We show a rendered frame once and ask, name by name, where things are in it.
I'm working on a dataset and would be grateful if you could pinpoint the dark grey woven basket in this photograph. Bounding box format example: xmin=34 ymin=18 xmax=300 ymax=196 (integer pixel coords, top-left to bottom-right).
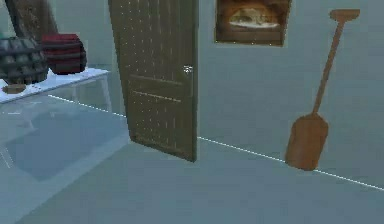
xmin=0 ymin=37 xmax=50 ymax=86

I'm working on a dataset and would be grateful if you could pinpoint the white table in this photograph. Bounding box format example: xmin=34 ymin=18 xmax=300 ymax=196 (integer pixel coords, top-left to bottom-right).
xmin=0 ymin=67 xmax=113 ymax=170

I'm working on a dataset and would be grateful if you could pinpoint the red folded cloth stack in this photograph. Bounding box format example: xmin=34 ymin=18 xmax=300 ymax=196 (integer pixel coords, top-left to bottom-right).
xmin=41 ymin=33 xmax=88 ymax=76

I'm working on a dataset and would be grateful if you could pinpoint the brown wooden paddle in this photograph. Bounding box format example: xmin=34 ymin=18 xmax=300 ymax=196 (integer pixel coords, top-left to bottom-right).
xmin=284 ymin=8 xmax=361 ymax=172

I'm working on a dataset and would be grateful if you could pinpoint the dark brown leaning board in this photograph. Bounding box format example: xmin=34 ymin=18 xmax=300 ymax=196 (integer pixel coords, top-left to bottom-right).
xmin=4 ymin=0 xmax=59 ymax=42

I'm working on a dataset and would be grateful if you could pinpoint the olive green room door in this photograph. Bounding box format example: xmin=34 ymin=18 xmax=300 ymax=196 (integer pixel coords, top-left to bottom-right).
xmin=107 ymin=0 xmax=200 ymax=163

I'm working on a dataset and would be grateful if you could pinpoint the brown framed wall picture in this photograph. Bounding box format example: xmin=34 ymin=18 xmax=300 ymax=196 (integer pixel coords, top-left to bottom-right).
xmin=214 ymin=0 xmax=293 ymax=47

